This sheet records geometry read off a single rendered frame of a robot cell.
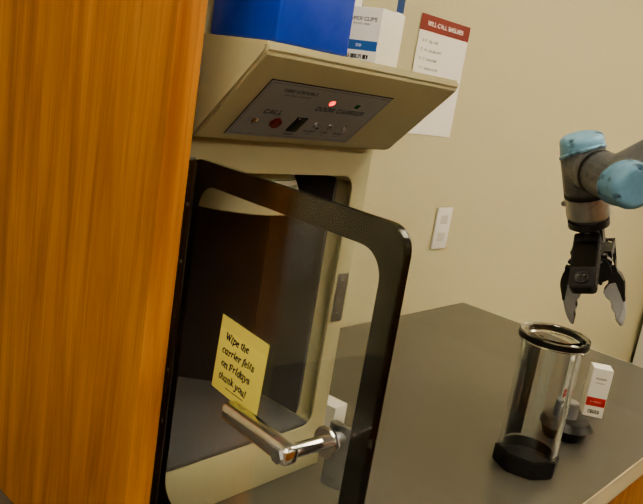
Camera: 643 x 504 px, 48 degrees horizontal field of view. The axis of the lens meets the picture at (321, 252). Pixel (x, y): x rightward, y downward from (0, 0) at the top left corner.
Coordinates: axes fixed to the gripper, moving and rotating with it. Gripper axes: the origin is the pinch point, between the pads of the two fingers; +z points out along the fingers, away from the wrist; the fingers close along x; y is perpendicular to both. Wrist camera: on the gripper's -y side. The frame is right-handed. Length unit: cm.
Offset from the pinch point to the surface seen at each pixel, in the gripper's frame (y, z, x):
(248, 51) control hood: -66, -66, 16
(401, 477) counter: -48, 0, 21
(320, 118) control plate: -54, -56, 17
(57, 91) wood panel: -70, -65, 38
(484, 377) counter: 1.5, 15.4, 23.5
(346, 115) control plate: -51, -55, 16
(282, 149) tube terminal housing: -53, -53, 24
